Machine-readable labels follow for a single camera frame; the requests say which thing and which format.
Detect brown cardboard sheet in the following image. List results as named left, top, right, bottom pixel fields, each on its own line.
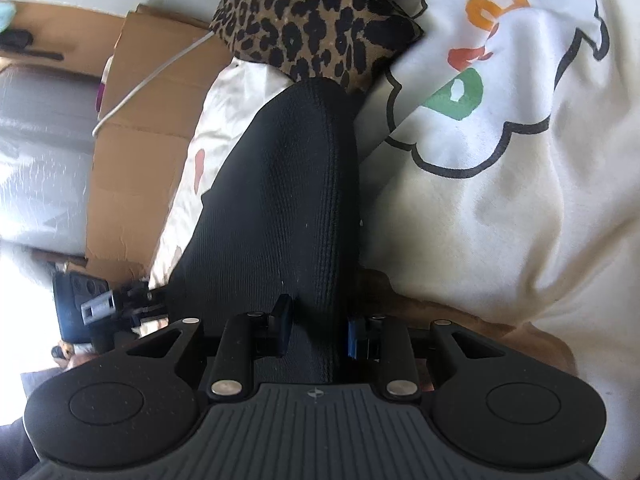
left=13, top=1, right=230, bottom=284

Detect person's left hand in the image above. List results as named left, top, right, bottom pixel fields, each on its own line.
left=51, top=341, right=98, bottom=370

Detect white cable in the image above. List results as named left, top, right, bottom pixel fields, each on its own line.
left=91, top=29, right=216, bottom=137

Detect cream printed bed sheet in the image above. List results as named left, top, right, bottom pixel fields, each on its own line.
left=151, top=0, right=639, bottom=479

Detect grey silver appliance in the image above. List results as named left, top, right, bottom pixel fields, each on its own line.
left=1, top=65, right=99, bottom=256

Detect leopard print cloth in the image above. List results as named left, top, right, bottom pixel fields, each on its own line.
left=209, top=0, right=423, bottom=98

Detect black drawstring pants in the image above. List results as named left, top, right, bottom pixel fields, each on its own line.
left=166, top=78, right=360, bottom=384

